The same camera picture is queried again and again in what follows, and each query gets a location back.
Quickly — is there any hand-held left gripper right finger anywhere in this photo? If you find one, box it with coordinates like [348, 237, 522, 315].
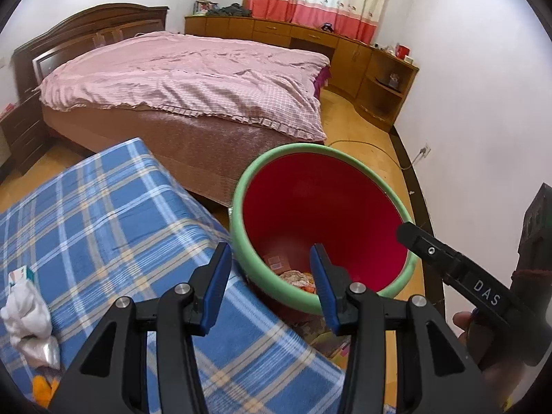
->
[309, 244, 503, 414]

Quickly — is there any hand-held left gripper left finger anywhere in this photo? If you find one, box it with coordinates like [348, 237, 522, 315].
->
[47, 242, 234, 414]

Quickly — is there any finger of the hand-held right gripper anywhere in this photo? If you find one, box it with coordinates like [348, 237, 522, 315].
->
[397, 222, 515, 325]

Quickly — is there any orange snack packet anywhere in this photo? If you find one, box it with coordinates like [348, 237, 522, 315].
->
[278, 269, 322, 296]

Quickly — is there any red bin with green rim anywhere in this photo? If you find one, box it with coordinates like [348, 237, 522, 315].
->
[228, 143, 419, 315]

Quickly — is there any clear plastic bag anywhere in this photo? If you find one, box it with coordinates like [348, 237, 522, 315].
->
[19, 334, 61, 369]

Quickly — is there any white tissue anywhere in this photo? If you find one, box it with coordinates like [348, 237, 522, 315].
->
[0, 280, 52, 348]

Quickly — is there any white cardboard box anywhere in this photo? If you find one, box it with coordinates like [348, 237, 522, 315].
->
[6, 266, 35, 294]

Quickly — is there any orange peel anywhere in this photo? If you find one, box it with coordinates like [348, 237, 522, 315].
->
[32, 375, 61, 408]

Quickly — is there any person's right hand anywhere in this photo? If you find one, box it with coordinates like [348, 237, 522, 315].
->
[453, 312, 533, 406]

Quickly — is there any blue plaid tablecloth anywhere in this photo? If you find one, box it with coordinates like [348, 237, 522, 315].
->
[0, 138, 397, 414]

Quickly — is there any small glass ornament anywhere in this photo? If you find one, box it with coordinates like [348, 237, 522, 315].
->
[375, 72, 404, 91]

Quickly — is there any pink bedspread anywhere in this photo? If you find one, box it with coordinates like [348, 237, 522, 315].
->
[39, 30, 331, 143]

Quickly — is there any dark wooden nightstand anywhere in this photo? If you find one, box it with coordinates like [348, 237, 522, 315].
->
[0, 90, 48, 177]

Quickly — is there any long wooden cabinet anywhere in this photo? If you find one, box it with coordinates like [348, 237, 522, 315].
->
[185, 15, 420, 132]

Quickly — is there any pile of dark clothes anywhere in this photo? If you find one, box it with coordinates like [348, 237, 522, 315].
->
[206, 3, 253, 19]

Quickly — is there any dark wooden bed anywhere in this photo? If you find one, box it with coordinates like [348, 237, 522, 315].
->
[11, 3, 333, 212]

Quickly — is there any black floor cable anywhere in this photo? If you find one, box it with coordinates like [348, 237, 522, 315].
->
[328, 138, 415, 169]

